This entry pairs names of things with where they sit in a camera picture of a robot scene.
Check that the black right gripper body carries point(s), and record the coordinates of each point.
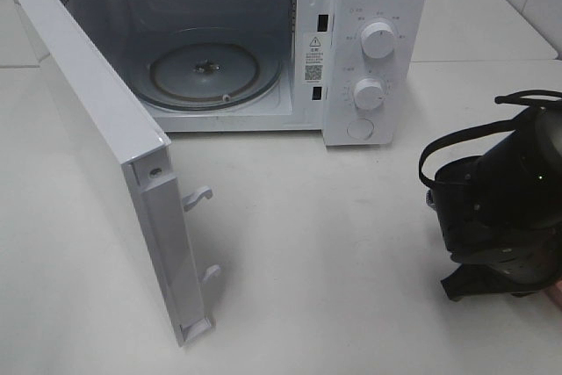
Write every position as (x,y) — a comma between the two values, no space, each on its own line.
(518,277)

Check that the round white door button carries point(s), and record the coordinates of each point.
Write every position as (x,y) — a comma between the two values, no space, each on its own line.
(360,129)

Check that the white dial knob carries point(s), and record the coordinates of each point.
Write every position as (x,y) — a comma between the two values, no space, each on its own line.
(369,94)
(378,39)

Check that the white microwave door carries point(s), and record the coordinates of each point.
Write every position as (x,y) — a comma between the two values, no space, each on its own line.
(81,47)

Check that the pink round plate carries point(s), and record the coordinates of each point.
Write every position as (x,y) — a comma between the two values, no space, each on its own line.
(553,290)

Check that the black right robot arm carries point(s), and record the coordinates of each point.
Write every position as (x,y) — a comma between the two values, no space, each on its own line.
(500,212)

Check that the white warning label sticker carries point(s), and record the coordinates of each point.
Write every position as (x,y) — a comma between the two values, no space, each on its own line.
(314,55)

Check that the white microwave oven body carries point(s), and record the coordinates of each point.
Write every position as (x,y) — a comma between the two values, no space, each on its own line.
(290,105)

